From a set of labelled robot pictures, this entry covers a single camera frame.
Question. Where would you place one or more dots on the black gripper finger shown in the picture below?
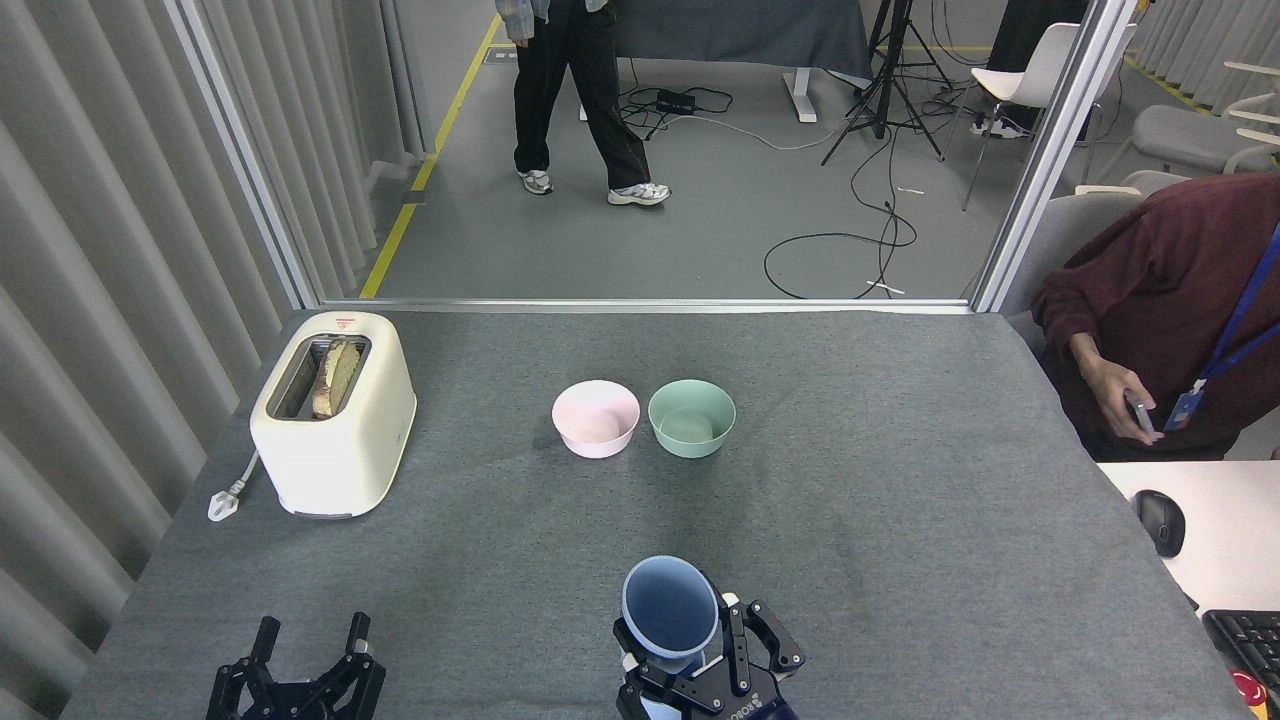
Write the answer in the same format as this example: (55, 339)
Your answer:
(235, 695)
(355, 690)

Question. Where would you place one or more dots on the grey office chair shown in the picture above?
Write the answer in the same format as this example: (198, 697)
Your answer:
(1070, 230)

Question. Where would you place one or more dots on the silver aluminium post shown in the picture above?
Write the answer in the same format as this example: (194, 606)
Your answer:
(245, 160)
(1050, 160)

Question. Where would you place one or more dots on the grey smartphone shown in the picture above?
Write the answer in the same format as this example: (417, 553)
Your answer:
(1138, 410)

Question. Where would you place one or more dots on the black computer mouse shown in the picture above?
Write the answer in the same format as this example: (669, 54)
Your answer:
(1160, 525)

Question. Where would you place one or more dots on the red round button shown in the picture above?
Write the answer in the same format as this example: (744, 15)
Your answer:
(1250, 692)

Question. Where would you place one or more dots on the person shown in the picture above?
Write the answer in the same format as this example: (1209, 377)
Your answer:
(1035, 30)
(1180, 300)
(575, 80)

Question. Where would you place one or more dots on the grey lounge chair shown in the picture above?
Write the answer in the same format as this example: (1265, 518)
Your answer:
(1150, 182)
(1180, 135)

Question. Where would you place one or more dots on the table with dark cloth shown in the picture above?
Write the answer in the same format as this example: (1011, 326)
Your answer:
(740, 30)

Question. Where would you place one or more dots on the cream white toaster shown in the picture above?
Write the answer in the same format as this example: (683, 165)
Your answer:
(335, 465)

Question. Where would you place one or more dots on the black power adapter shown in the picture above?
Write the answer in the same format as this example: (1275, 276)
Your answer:
(677, 101)

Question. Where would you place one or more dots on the person's right hand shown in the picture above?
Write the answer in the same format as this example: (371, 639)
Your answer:
(1105, 385)

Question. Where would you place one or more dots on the green bowl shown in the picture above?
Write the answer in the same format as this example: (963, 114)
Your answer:
(690, 445)

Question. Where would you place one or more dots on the black keyboard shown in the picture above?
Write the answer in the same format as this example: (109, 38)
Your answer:
(1250, 645)

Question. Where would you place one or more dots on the pink bowl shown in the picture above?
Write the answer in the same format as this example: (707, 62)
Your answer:
(595, 440)

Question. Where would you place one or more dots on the white chair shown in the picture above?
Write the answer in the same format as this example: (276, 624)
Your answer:
(1020, 85)

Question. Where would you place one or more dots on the person's right forearm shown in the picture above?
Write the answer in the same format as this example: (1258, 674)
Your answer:
(1065, 300)

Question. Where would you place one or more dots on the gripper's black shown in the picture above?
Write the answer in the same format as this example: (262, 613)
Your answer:
(735, 706)

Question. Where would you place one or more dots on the silver aluminium rail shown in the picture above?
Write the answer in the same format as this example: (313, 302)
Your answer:
(640, 306)

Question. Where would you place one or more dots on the toasted bread slice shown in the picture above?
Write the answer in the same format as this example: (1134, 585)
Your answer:
(335, 378)

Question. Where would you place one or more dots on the black tripod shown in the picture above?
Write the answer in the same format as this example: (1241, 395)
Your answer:
(885, 70)

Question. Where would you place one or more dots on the white desk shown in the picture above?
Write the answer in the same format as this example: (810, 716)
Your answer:
(1235, 565)

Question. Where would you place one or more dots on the blue id badge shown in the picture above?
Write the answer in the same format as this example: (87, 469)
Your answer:
(1184, 412)

